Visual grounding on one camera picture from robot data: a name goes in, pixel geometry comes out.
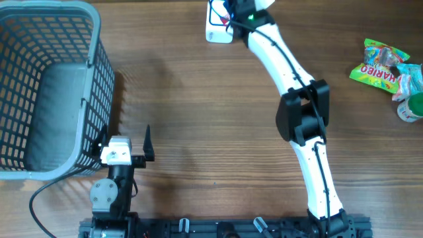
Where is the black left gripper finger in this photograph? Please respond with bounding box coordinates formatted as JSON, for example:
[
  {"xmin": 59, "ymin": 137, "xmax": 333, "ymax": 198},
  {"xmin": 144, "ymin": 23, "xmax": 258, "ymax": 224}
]
[
  {"xmin": 90, "ymin": 125, "xmax": 108, "ymax": 157},
  {"xmin": 143, "ymin": 125, "xmax": 155, "ymax": 161}
]

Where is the Haribo gummy candy bag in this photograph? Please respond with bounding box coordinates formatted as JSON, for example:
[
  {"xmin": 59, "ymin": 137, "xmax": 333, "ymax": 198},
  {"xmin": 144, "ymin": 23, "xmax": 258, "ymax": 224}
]
[{"xmin": 349, "ymin": 38, "xmax": 410, "ymax": 94}]

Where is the teal tissue pack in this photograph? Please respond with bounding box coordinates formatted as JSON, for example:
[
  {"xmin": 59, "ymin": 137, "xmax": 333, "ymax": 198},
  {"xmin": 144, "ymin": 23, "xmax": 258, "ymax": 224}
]
[{"xmin": 397, "ymin": 63, "xmax": 422, "ymax": 96}]

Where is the green-lid white jar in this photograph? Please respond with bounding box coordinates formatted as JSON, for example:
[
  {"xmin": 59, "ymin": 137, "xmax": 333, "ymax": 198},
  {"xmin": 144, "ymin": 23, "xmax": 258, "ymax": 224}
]
[{"xmin": 397, "ymin": 93, "xmax": 422, "ymax": 123}]

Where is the red coffee stick sachet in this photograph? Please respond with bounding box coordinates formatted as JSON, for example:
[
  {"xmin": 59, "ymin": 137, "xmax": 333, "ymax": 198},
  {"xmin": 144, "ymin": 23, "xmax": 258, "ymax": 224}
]
[{"xmin": 220, "ymin": 13, "xmax": 230, "ymax": 26}]

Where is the red small candy pack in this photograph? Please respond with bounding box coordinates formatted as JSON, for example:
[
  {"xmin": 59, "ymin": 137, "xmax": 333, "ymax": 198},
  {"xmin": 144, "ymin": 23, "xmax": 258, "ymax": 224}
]
[{"xmin": 392, "ymin": 74, "xmax": 411, "ymax": 101}]

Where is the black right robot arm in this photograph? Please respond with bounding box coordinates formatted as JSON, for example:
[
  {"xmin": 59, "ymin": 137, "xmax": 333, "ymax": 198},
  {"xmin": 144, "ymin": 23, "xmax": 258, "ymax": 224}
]
[{"xmin": 223, "ymin": 1, "xmax": 349, "ymax": 237}]

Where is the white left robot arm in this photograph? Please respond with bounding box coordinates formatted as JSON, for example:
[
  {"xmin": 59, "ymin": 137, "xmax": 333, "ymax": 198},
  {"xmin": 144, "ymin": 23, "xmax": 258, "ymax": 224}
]
[{"xmin": 79, "ymin": 126, "xmax": 155, "ymax": 238}]

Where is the white barcode scanner box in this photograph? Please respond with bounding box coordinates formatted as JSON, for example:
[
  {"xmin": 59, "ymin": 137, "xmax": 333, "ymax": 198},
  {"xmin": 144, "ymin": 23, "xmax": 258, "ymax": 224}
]
[{"xmin": 206, "ymin": 0, "xmax": 233, "ymax": 44}]

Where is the grey plastic shopping basket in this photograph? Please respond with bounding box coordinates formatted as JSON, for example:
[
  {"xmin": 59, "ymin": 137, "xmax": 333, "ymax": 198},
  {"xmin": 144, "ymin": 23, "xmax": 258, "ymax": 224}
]
[{"xmin": 1, "ymin": 1, "xmax": 115, "ymax": 180}]

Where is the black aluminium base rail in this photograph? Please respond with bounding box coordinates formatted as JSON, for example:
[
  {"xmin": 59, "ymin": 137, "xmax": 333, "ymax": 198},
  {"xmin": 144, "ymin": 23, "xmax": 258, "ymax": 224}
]
[{"xmin": 78, "ymin": 216, "xmax": 373, "ymax": 238}]

